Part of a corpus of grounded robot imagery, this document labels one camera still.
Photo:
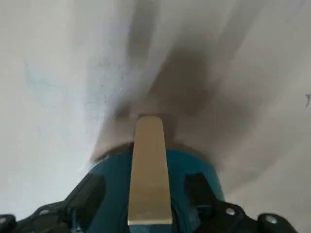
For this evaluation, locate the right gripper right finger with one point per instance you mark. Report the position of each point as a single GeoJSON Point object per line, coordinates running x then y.
{"type": "Point", "coordinates": [206, 211]}

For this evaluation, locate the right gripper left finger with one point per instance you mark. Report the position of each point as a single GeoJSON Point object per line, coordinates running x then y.
{"type": "Point", "coordinates": [73, 211]}

